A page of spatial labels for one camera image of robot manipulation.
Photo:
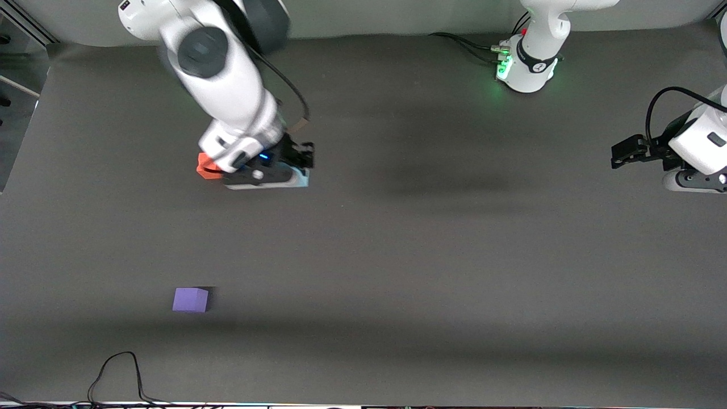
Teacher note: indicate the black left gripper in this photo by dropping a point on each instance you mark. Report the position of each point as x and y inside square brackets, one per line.
[657, 149]

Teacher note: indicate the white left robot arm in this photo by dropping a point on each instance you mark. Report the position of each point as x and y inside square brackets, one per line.
[537, 62]

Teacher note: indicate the purple foam block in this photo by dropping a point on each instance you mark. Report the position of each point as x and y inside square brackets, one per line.
[190, 300]

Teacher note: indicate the orange foam block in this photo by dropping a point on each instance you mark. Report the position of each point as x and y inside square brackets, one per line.
[205, 170]

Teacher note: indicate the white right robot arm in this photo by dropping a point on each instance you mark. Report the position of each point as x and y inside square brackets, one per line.
[221, 85]

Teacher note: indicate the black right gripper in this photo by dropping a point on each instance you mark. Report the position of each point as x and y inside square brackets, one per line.
[293, 154]

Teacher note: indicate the light blue foam block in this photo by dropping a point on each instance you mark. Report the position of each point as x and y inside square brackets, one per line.
[304, 179]

